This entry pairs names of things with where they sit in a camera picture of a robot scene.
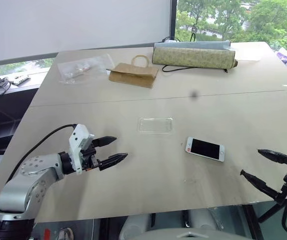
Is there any beige patterned rolled mat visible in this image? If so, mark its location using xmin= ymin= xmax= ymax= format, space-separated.
xmin=151 ymin=46 xmax=239 ymax=70

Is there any brown paper bag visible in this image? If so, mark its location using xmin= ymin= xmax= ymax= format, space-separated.
xmin=108 ymin=54 xmax=160 ymax=89

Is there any white power strip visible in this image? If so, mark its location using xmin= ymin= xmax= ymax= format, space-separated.
xmin=11 ymin=74 xmax=31 ymax=87

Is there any grey robot torso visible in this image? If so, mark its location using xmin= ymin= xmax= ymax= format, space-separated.
xmin=119 ymin=206 xmax=235 ymax=240

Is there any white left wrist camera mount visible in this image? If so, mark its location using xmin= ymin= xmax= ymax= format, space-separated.
xmin=68 ymin=123 xmax=96 ymax=175

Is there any white smartphone black screen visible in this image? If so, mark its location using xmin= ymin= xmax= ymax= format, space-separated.
xmin=184 ymin=136 xmax=226 ymax=163

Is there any thin black cable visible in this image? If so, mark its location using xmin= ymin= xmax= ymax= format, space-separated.
xmin=161 ymin=64 xmax=229 ymax=74

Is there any white roller blind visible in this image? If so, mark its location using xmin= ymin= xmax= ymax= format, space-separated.
xmin=0 ymin=0 xmax=174 ymax=65

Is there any clear plastic phone case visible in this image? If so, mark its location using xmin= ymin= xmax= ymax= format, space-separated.
xmin=137 ymin=117 xmax=174 ymax=135

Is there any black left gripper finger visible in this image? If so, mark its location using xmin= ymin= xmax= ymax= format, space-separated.
xmin=98 ymin=152 xmax=129 ymax=172
xmin=92 ymin=135 xmax=118 ymax=148

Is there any black table leg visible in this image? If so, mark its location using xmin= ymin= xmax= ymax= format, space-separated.
xmin=242 ymin=203 xmax=282 ymax=240

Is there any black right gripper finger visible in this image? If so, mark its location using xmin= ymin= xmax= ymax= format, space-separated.
xmin=256 ymin=148 xmax=287 ymax=165
xmin=240 ymin=169 xmax=285 ymax=202

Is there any grey plastic wrapped roll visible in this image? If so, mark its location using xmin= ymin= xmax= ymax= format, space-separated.
xmin=154 ymin=40 xmax=232 ymax=52

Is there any clear plastic bag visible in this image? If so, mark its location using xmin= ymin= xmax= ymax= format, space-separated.
xmin=57 ymin=54 xmax=115 ymax=85

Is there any black window frame post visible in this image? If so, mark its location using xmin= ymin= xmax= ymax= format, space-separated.
xmin=169 ymin=0 xmax=179 ymax=41

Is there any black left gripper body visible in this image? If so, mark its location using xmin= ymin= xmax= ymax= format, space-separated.
xmin=79 ymin=143 xmax=103 ymax=173

